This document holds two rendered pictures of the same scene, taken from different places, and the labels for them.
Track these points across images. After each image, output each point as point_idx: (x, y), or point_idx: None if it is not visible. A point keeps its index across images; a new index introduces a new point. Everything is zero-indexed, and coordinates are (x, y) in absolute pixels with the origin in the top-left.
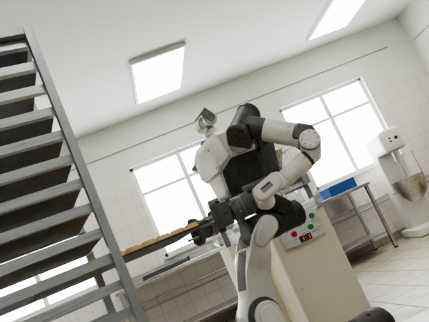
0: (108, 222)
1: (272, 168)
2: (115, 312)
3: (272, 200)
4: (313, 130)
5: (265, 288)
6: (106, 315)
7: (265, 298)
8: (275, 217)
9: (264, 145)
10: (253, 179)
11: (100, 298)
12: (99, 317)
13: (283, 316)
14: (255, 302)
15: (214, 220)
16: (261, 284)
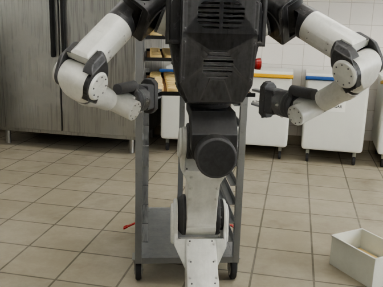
0: (135, 53)
1: (179, 78)
2: (239, 121)
3: (114, 112)
4: (56, 62)
5: (186, 195)
6: (237, 119)
7: (180, 201)
8: (189, 139)
9: (180, 39)
10: (175, 78)
11: (232, 103)
12: (236, 117)
13: (174, 227)
14: (180, 196)
15: (281, 98)
16: (186, 188)
